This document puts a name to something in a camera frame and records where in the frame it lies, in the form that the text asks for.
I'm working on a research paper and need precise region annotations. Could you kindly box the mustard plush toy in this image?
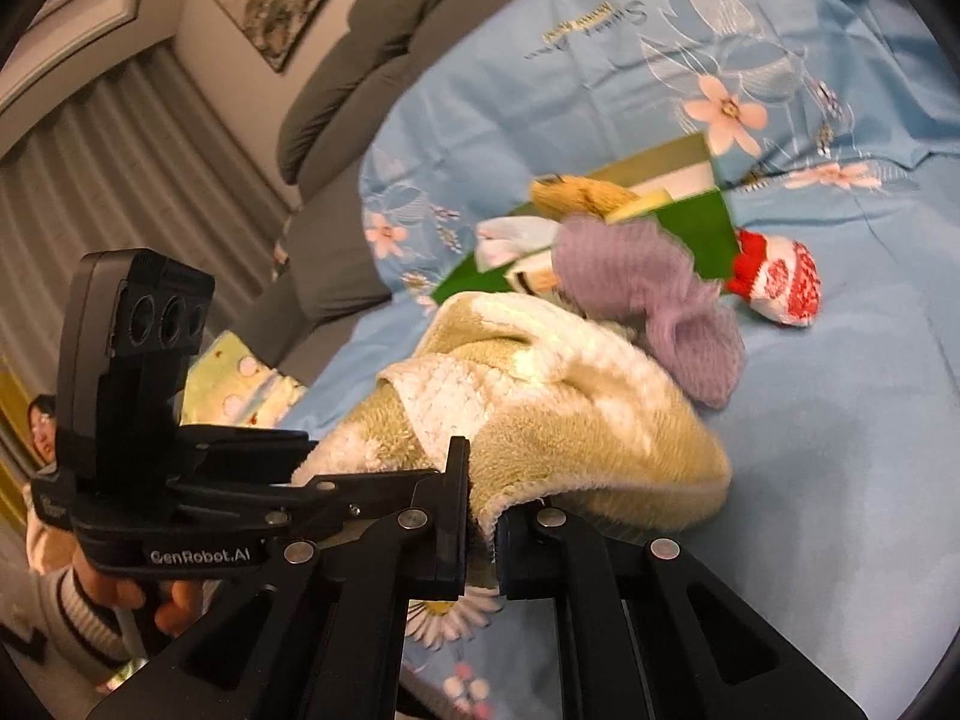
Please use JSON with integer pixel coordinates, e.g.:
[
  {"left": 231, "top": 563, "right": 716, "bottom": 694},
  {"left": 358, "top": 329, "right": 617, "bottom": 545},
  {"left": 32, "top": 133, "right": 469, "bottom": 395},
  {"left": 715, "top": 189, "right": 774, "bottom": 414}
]
[{"left": 529, "top": 174, "right": 638, "bottom": 218}]

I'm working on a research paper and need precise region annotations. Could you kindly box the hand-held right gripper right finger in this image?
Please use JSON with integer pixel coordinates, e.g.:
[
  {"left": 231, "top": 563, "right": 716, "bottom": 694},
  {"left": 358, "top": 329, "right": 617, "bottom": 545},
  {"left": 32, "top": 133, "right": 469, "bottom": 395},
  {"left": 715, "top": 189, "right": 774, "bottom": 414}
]
[{"left": 495, "top": 506, "right": 871, "bottom": 720}]

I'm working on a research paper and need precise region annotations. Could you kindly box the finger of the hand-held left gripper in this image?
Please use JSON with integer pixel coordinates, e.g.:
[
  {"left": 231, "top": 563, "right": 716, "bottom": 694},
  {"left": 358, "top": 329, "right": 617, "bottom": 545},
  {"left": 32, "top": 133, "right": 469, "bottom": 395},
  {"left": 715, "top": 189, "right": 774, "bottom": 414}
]
[
  {"left": 180, "top": 426, "right": 316, "bottom": 481},
  {"left": 266, "top": 465, "right": 443, "bottom": 541}
]

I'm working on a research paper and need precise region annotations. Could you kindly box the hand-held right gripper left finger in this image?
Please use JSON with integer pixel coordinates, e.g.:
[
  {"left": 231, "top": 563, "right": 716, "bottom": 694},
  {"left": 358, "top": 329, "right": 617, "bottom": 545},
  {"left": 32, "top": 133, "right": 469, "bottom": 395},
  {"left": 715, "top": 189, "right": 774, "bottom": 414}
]
[{"left": 86, "top": 435, "right": 471, "bottom": 720}]

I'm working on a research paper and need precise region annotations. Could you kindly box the grey curtain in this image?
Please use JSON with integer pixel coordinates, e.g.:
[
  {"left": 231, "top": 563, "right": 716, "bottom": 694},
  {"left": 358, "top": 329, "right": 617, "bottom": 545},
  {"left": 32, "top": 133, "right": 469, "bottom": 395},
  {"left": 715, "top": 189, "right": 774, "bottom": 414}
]
[{"left": 0, "top": 52, "right": 301, "bottom": 421}]

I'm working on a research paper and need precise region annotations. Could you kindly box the grey sofa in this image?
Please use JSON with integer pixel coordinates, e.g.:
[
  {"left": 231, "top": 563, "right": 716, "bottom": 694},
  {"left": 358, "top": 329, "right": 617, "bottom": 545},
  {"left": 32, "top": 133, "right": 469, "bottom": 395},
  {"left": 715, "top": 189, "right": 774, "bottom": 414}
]
[{"left": 255, "top": 0, "right": 608, "bottom": 391}]

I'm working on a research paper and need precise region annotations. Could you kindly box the red and white sock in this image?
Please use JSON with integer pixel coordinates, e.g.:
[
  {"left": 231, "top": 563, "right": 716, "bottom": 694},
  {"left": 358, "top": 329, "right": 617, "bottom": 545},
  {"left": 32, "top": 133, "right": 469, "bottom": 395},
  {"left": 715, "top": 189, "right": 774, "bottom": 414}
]
[{"left": 724, "top": 229, "right": 822, "bottom": 329}]

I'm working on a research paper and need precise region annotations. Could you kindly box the blue floral bed sheet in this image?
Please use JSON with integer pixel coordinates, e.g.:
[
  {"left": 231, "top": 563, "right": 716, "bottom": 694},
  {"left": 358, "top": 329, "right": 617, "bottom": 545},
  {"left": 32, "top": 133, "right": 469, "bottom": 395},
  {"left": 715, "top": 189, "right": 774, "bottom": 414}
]
[{"left": 277, "top": 0, "right": 960, "bottom": 720}]

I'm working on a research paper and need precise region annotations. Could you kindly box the yellow and white towel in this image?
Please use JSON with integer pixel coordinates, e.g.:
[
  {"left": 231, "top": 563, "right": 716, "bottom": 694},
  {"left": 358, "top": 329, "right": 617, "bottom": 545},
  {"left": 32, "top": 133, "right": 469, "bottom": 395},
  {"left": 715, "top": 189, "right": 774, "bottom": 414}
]
[{"left": 289, "top": 291, "right": 734, "bottom": 548}]

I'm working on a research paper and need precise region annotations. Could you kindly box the yellow patterned blanket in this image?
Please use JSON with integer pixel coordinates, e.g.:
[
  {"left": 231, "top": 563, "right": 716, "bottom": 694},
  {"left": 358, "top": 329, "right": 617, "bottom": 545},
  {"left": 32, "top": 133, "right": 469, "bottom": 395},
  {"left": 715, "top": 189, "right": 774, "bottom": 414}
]
[{"left": 180, "top": 330, "right": 308, "bottom": 432}]

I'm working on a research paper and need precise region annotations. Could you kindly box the green cardboard box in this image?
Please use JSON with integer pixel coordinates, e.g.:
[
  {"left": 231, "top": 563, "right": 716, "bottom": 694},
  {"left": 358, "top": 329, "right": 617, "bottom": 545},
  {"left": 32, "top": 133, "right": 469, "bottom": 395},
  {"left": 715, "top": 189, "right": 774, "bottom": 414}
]
[{"left": 431, "top": 131, "right": 743, "bottom": 308}]

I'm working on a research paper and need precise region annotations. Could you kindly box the person's left hand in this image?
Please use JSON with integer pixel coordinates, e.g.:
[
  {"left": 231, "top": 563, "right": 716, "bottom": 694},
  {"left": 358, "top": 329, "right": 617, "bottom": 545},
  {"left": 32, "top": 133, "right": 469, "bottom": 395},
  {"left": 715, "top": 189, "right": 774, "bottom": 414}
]
[{"left": 71, "top": 547, "right": 203, "bottom": 638}]

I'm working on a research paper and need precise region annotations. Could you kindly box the purple waffle cloth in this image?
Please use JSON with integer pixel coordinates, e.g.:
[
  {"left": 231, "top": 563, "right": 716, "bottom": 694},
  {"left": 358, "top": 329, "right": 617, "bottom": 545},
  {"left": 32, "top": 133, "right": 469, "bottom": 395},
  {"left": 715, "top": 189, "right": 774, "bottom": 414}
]
[{"left": 551, "top": 214, "right": 747, "bottom": 412}]

